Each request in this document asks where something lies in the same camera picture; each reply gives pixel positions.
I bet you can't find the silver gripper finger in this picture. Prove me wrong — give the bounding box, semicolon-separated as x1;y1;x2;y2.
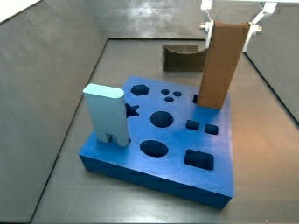
242;2;278;53
201;0;214;48

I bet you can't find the brown arch object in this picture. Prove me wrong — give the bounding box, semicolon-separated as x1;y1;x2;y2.
198;21;249;109

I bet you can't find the dark grey curved fixture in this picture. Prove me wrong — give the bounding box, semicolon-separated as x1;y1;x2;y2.
163;45;207;72

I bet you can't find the blue foam shape board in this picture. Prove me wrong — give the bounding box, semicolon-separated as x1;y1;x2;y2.
79;77;234;209

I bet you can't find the light blue oval peg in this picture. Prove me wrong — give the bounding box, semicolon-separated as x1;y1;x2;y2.
83;84;129;147

